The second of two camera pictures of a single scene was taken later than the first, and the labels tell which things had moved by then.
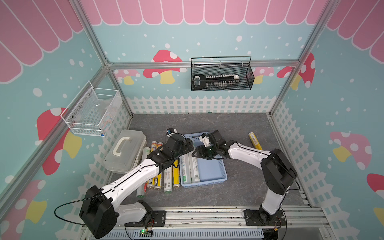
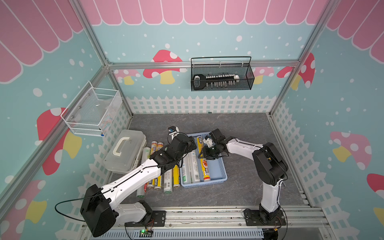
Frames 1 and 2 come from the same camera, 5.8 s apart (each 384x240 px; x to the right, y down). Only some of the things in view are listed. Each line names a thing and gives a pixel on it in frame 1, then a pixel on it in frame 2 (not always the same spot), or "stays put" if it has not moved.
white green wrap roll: (168, 180) stays put
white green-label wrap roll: (195, 176) stays put
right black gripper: (200, 152) stays put
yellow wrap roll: (255, 141) -> (204, 163)
